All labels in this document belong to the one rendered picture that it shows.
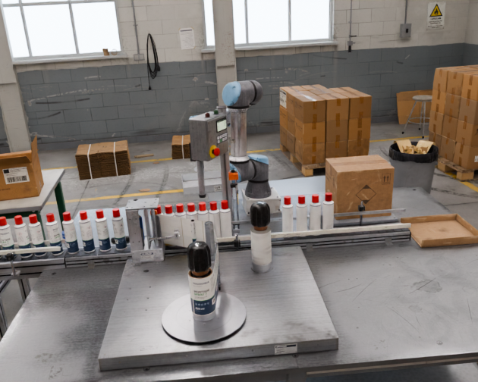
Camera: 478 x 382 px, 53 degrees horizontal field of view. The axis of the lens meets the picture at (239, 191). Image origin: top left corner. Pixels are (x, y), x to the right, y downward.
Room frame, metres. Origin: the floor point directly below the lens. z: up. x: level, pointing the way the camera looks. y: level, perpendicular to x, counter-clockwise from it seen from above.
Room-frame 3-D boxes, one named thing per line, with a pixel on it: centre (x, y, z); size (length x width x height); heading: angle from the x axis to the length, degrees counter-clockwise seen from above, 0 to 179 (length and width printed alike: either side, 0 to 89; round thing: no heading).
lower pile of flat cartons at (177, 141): (6.67, 0.60, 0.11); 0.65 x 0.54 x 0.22; 94
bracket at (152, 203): (1.97, 0.43, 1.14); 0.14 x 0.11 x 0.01; 93
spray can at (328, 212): (2.12, -0.42, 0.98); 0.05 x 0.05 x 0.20
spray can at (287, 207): (2.10, -0.23, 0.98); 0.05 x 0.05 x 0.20
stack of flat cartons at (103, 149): (6.02, 1.73, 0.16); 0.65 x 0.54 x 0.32; 102
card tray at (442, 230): (2.14, -0.99, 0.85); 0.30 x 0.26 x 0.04; 93
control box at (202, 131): (2.17, 0.12, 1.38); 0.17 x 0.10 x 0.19; 148
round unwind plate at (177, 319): (1.48, 0.15, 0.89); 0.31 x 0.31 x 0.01
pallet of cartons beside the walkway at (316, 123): (6.02, -1.10, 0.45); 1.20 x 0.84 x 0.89; 9
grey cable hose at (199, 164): (2.18, 0.18, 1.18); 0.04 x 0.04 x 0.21
